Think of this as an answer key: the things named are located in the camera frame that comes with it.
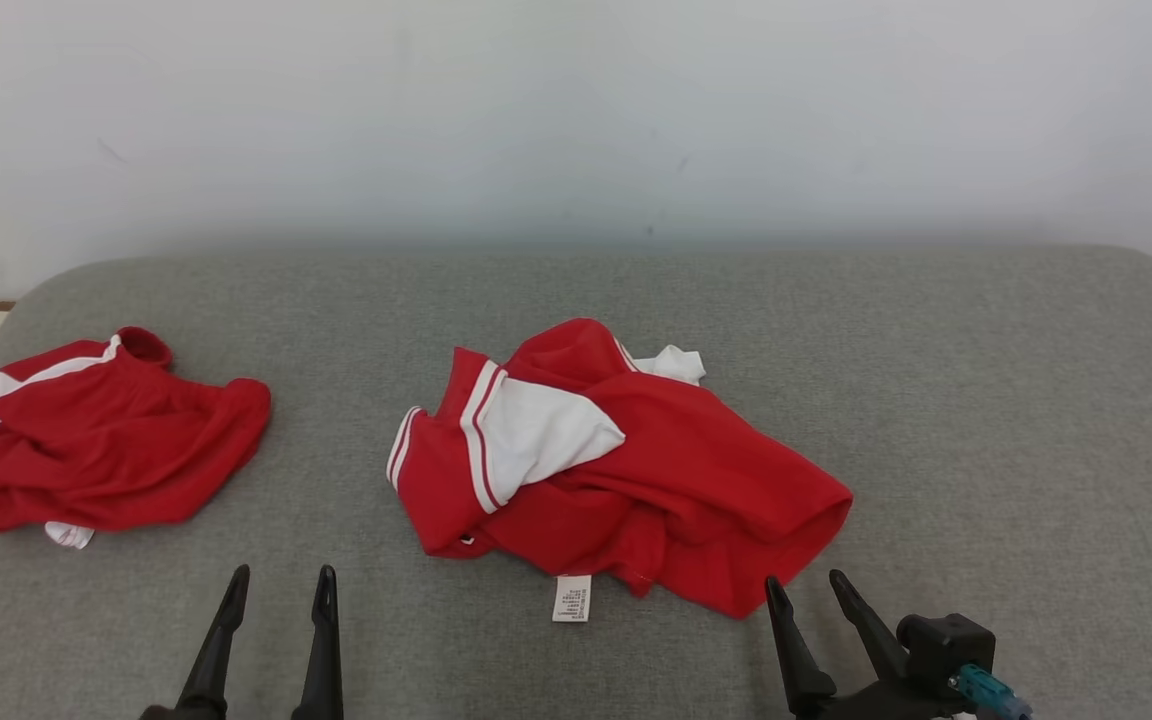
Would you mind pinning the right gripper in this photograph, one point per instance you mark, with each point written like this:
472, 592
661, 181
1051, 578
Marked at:
886, 702

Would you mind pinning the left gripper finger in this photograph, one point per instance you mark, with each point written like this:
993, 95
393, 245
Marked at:
322, 660
216, 650

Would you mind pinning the red white shirt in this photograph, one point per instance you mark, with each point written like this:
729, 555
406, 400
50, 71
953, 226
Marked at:
696, 470

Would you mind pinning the red white shorts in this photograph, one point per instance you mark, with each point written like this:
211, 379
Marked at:
116, 450

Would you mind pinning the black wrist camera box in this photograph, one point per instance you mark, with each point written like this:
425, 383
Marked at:
946, 645

